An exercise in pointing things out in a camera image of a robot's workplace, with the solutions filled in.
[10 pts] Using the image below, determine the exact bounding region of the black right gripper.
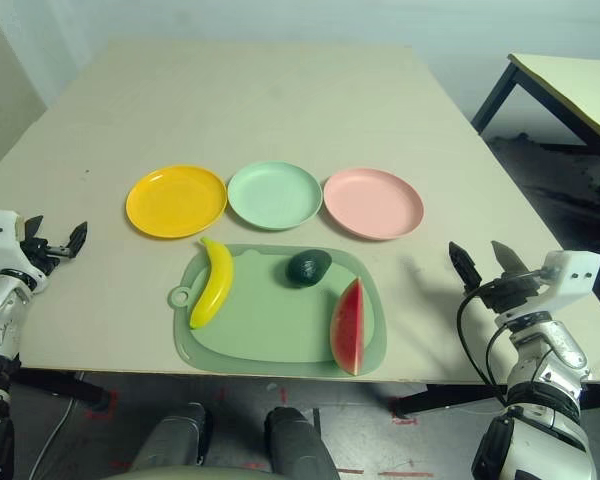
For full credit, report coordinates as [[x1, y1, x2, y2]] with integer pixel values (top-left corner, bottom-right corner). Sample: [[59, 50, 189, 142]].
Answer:
[[448, 240, 549, 312]]

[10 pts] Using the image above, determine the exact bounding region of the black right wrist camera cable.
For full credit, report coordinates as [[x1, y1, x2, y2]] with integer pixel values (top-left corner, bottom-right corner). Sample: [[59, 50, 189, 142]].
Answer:
[[456, 284, 511, 396]]

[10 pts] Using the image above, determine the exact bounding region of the yellow-topped side table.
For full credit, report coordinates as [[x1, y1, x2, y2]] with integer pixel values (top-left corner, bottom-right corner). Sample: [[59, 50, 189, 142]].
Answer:
[[472, 52, 600, 196]]

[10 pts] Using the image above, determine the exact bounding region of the yellow plastic plate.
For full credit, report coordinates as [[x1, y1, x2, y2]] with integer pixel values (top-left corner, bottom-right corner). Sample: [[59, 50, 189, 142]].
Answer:
[[125, 164, 229, 240]]

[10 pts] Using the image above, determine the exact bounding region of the pink plastic plate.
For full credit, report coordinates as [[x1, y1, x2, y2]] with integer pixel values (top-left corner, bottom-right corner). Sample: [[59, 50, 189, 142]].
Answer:
[[322, 168, 425, 242]]

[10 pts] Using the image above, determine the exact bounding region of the dark green toy avocado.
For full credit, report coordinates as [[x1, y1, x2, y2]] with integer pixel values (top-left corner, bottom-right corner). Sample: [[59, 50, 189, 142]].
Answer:
[[285, 248, 333, 289]]

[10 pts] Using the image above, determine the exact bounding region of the grey robot right leg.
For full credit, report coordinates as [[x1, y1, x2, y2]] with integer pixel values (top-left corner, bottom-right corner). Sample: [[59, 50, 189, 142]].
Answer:
[[264, 407, 341, 480]]

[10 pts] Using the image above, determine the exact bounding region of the yellow toy banana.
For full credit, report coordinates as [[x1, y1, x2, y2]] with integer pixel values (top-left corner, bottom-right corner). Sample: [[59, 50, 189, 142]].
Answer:
[[188, 236, 235, 331]]

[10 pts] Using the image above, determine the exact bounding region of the black table foot bar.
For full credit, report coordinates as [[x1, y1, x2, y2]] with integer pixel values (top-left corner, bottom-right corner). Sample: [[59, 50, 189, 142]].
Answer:
[[7, 368, 116, 414], [392, 382, 509, 420]]

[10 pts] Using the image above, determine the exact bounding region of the red watermelon slice toy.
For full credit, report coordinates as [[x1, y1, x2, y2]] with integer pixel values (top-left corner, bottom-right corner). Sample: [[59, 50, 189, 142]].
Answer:
[[329, 277, 366, 377]]

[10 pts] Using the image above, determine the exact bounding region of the green cutting board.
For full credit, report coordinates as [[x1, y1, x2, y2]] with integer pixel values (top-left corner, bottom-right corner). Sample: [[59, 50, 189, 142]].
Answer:
[[167, 242, 389, 379]]

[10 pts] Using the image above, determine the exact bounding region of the mint green plastic plate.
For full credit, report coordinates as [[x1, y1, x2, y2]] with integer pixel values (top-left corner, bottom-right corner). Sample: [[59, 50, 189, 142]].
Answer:
[[227, 160, 324, 232]]

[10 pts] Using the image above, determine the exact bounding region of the grey robot torso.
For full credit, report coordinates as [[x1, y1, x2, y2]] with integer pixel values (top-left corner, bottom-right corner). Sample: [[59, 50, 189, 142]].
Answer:
[[99, 462, 281, 480]]

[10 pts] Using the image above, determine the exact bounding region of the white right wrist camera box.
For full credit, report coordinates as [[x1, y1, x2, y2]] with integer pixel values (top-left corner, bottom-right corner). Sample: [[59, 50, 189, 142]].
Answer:
[[537, 249, 600, 301]]

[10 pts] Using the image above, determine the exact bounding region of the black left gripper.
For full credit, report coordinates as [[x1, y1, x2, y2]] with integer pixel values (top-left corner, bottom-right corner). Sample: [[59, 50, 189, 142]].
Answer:
[[19, 215, 89, 276]]

